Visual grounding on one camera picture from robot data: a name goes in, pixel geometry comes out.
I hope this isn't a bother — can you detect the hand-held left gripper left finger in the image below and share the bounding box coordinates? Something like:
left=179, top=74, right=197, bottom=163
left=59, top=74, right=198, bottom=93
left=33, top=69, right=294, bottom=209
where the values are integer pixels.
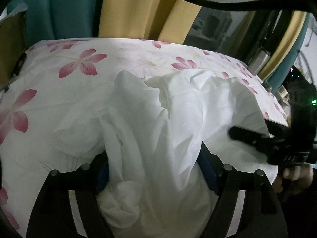
left=26, top=154, right=116, bottom=238

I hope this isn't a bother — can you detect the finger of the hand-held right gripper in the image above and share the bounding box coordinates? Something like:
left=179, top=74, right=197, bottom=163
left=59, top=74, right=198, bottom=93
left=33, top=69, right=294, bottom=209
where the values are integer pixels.
left=263, top=118, right=291, bottom=136
left=228, top=126, right=276, bottom=155

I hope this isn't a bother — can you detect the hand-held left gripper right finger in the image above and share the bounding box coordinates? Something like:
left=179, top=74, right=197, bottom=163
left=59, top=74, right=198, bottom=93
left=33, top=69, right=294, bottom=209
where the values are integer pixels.
left=198, top=141, right=289, bottom=238

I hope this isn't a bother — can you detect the white garment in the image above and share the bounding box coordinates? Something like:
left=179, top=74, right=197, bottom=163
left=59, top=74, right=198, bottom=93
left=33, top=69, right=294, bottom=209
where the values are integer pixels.
left=53, top=69, right=278, bottom=238

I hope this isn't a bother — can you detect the person's right hand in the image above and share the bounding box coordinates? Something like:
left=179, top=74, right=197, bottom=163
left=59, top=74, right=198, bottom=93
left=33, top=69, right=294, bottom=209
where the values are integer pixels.
left=273, top=164, right=314, bottom=197

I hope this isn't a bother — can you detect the teal curtain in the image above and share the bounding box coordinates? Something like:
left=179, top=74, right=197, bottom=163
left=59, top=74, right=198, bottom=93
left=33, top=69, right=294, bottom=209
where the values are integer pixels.
left=269, top=15, right=313, bottom=92
left=7, top=0, right=99, bottom=45

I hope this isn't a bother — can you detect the steel thermos bottle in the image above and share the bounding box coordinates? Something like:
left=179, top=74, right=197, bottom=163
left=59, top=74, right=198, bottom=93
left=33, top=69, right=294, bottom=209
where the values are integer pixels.
left=248, top=50, right=272, bottom=76

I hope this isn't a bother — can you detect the yellow curtain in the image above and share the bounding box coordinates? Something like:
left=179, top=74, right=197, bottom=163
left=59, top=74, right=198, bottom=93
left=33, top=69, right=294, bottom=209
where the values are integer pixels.
left=99, top=0, right=220, bottom=43
left=258, top=0, right=310, bottom=80

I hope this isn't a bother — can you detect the floral bed sheet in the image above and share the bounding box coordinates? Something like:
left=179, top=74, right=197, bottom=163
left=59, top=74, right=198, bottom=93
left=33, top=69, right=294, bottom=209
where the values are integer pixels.
left=0, top=37, right=290, bottom=238

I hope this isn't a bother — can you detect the glass sliding door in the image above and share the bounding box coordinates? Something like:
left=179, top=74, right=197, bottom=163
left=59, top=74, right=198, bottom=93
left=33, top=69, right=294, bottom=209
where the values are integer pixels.
left=183, top=0, right=291, bottom=63

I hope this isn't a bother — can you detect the black screwdriver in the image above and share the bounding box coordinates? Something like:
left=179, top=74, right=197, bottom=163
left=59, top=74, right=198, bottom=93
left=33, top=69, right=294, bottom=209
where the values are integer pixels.
left=13, top=53, right=28, bottom=76

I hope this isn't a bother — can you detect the cardboard box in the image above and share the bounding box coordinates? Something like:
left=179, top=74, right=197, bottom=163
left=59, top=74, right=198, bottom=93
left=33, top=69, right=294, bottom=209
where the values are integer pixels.
left=0, top=11, right=28, bottom=91

